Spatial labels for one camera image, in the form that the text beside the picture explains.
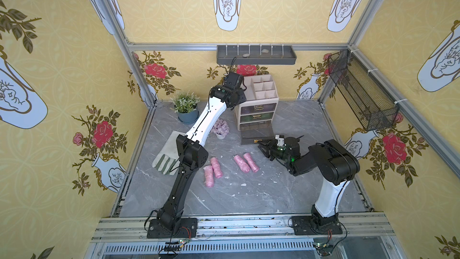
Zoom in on beige three-drawer organizer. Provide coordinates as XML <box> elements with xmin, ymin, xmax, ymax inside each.
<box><xmin>234</xmin><ymin>74</ymin><xmax>279</xmax><ymax>131</ymax></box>

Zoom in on black wire mesh basket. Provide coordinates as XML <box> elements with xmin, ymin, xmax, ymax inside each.
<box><xmin>326</xmin><ymin>50</ymin><xmax>400</xmax><ymax>131</ymax></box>

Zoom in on green plant in blue pot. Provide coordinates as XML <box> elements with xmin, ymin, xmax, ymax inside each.
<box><xmin>171</xmin><ymin>92</ymin><xmax>200</xmax><ymax>124</ymax></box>

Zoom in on aluminum front rail frame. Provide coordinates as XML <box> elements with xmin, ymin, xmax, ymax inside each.
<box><xmin>85</xmin><ymin>212</ymin><xmax>406</xmax><ymax>259</ymax></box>

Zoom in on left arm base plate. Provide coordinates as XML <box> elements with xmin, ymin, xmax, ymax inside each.
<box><xmin>147</xmin><ymin>218</ymin><xmax>198</xmax><ymax>239</ymax></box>

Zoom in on purple flowers in white pot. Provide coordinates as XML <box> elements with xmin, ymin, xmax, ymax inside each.
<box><xmin>212</xmin><ymin>119</ymin><xmax>230</xmax><ymax>140</ymax></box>

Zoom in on gray wall shelf tray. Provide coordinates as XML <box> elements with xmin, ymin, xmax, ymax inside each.
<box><xmin>216</xmin><ymin>44</ymin><xmax>297</xmax><ymax>65</ymax></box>

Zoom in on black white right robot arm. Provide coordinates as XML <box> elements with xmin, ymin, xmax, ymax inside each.
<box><xmin>258</xmin><ymin>135</ymin><xmax>360</xmax><ymax>227</ymax></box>

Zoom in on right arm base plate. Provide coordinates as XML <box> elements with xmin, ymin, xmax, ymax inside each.
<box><xmin>291</xmin><ymin>215</ymin><xmax>343</xmax><ymax>236</ymax></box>

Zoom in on white green work glove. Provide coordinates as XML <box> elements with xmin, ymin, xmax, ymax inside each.
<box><xmin>152</xmin><ymin>131</ymin><xmax>184</xmax><ymax>176</ymax></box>

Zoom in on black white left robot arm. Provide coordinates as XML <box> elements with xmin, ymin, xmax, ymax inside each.
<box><xmin>147</xmin><ymin>72</ymin><xmax>246</xmax><ymax>238</ymax></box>

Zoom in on pink trash bag roll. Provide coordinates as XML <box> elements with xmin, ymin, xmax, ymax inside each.
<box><xmin>210</xmin><ymin>157</ymin><xmax>224</xmax><ymax>179</ymax></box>
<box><xmin>204</xmin><ymin>165</ymin><xmax>214</xmax><ymax>188</ymax></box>
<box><xmin>243</xmin><ymin>153</ymin><xmax>259</xmax><ymax>173</ymax></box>
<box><xmin>233</xmin><ymin>155</ymin><xmax>251</xmax><ymax>173</ymax></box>

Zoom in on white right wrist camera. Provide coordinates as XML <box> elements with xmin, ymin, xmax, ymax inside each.
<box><xmin>275</xmin><ymin>134</ymin><xmax>285</xmax><ymax>147</ymax></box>

